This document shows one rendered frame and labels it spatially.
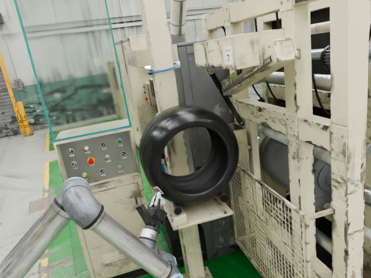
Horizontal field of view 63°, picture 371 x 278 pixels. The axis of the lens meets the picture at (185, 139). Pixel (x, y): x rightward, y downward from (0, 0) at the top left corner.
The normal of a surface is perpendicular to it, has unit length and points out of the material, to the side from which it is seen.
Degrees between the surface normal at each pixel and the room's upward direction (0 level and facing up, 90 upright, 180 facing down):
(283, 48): 72
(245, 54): 90
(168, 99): 90
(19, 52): 90
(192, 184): 35
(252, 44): 90
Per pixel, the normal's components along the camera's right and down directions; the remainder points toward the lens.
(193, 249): 0.25, 0.24
